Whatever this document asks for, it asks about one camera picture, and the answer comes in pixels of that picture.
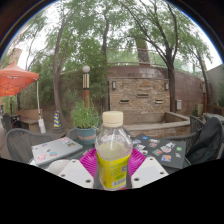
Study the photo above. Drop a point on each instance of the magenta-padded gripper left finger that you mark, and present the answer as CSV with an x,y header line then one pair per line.
x,y
76,171

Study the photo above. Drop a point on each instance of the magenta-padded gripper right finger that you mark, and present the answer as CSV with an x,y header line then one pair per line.
x,y
149,170

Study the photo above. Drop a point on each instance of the clear bottle with yellow label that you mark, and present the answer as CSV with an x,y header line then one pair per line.
x,y
113,160

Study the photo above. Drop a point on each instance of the black laptop with stickers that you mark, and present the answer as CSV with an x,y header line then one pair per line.
x,y
163,150

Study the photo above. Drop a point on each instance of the grey laptop with stickers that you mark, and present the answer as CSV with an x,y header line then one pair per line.
x,y
55,150

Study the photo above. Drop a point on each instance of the blue yellow striped cone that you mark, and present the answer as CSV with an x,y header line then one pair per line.
x,y
57,119

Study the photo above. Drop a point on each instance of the potted plant in blue pot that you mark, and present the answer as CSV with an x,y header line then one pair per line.
x,y
85,116

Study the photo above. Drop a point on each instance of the white canopy leg weight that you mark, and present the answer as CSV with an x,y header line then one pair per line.
x,y
42,126

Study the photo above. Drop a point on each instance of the black backpack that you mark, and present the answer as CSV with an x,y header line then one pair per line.
x,y
210,140

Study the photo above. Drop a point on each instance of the dark patio chairs group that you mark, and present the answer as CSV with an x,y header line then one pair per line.
x,y
10,121

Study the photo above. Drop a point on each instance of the orange canopy tent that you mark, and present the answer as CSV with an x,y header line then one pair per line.
x,y
15,80

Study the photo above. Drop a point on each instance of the grey wall utility box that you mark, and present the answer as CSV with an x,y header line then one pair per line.
x,y
179,105

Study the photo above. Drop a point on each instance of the lamp post with globe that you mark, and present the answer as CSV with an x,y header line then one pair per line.
x,y
86,86

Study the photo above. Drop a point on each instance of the black wall lantern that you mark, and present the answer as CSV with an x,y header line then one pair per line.
x,y
166,86
114,85

